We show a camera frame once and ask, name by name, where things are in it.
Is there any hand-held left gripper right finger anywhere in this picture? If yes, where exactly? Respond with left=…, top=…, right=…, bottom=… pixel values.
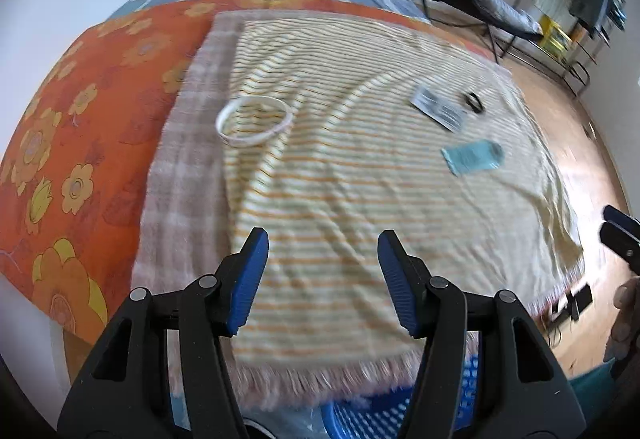
left=377, top=229, right=587, bottom=439

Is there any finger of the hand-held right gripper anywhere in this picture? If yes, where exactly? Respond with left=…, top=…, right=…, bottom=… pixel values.
left=602, top=205, right=640, bottom=232
left=599, top=223, right=640, bottom=276

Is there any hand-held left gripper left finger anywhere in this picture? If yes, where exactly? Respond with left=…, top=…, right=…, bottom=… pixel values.
left=57, top=227, right=270, bottom=439

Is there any blue plastic basket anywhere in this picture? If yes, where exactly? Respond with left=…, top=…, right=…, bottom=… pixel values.
left=320, top=349, right=481, bottom=439

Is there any white plastic ring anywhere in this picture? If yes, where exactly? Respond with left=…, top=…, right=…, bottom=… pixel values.
left=216, top=95, right=293, bottom=149

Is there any teal wrapper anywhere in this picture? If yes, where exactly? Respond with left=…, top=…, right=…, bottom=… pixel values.
left=440, top=140, right=503, bottom=177

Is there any grey striped wrapper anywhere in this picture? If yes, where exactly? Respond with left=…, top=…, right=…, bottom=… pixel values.
left=410, top=86, right=467, bottom=134

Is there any person's right hand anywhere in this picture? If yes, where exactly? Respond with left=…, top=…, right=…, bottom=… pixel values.
left=604, top=280, right=640, bottom=365

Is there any black phone holder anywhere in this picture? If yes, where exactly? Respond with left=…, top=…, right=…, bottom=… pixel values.
left=550, top=284, right=593, bottom=325

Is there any yellow striped cloth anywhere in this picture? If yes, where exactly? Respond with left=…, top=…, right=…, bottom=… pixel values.
left=220, top=16, right=583, bottom=370

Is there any striped yellow white towel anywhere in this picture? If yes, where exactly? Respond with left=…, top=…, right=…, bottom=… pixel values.
left=131, top=12, right=586, bottom=412

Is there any person's teal trouser leg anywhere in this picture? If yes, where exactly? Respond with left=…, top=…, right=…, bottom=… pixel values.
left=570, top=364, right=618, bottom=410

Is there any clear storage box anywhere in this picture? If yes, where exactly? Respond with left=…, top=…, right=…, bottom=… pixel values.
left=250, top=401, right=331, bottom=439

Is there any black clothes rack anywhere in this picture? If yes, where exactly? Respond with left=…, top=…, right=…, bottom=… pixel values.
left=515, top=0, right=628, bottom=97

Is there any yellow box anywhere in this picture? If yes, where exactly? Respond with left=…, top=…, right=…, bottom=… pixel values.
left=539, top=16, right=573, bottom=52

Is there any striped garment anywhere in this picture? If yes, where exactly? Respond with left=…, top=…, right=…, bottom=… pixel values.
left=440, top=0, right=543, bottom=37

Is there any orange floral blanket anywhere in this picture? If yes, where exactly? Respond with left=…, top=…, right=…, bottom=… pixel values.
left=0, top=0, right=511, bottom=345

